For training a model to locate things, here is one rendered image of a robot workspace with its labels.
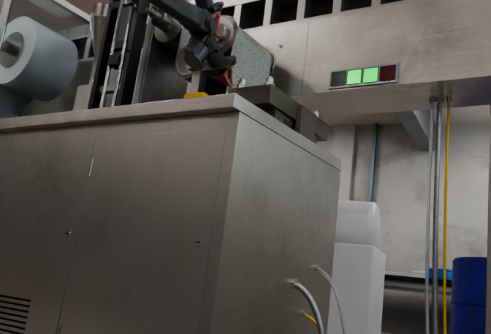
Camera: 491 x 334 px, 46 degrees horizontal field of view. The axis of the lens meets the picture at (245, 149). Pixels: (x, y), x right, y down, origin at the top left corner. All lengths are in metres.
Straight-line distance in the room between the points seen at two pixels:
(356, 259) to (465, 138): 3.45
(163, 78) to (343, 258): 3.28
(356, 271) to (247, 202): 3.69
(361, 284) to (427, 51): 3.37
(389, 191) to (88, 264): 6.67
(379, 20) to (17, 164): 1.33
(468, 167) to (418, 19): 6.05
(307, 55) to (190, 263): 1.02
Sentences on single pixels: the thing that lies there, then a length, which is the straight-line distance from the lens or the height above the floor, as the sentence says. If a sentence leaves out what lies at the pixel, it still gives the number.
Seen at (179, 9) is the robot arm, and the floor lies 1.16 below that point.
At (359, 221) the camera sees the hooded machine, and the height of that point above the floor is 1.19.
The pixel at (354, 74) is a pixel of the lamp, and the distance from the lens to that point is 2.06.
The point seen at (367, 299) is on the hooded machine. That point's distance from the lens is 5.12.
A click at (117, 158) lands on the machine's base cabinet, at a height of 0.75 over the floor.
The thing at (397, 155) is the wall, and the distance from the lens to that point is 8.22.
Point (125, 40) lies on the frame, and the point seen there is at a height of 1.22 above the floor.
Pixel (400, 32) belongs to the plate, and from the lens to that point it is 2.07.
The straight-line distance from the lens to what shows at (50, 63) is 2.73.
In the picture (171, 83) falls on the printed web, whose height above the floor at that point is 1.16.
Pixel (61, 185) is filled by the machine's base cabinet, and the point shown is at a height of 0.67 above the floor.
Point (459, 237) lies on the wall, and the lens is 7.87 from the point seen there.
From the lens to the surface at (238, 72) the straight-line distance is 1.97.
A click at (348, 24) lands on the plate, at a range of 2.17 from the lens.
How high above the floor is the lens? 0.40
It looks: 14 degrees up
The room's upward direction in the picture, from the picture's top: 7 degrees clockwise
